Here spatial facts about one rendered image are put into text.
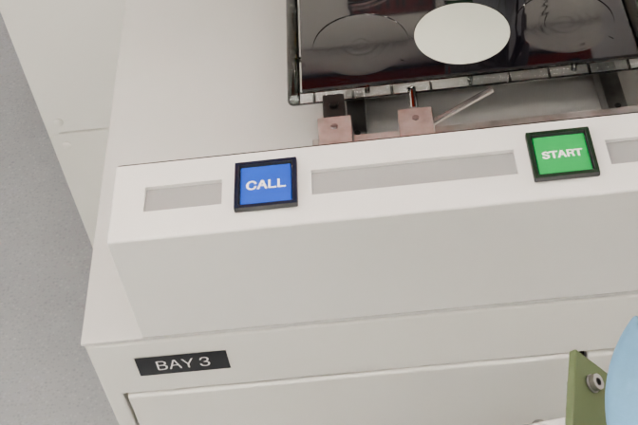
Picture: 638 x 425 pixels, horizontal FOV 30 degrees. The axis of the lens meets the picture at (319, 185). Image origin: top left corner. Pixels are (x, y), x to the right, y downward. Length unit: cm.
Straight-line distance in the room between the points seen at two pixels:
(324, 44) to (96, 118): 60
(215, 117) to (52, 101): 50
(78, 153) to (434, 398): 82
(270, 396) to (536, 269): 31
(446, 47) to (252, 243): 34
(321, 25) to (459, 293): 36
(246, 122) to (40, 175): 127
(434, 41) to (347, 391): 38
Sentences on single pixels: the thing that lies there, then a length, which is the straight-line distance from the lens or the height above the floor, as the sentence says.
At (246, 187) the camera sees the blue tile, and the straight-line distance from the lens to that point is 105.
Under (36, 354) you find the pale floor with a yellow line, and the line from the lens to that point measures 225.
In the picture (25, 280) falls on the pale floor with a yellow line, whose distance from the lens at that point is 237.
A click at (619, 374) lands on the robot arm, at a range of 62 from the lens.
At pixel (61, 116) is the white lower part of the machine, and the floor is 55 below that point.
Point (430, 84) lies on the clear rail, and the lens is 122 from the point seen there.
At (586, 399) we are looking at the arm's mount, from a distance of 82.
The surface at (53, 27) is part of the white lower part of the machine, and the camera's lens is 170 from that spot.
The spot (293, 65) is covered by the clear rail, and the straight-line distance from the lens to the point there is 126.
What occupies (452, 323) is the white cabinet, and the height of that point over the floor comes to 80.
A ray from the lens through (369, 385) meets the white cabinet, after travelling 122.
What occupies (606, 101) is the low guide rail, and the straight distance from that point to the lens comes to 128.
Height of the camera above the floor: 172
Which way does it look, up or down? 46 degrees down
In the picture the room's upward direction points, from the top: 10 degrees counter-clockwise
